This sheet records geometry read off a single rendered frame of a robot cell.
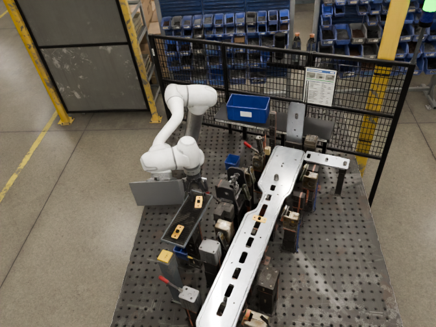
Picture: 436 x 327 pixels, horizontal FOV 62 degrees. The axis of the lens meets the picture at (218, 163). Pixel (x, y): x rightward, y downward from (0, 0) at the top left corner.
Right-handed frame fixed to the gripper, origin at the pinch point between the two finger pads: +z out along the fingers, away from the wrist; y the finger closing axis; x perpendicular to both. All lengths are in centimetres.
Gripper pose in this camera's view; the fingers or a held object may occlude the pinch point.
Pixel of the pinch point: (197, 195)
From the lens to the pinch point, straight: 205.2
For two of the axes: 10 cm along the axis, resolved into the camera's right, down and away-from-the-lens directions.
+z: 0.9, 7.1, 6.9
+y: 9.9, 0.0, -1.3
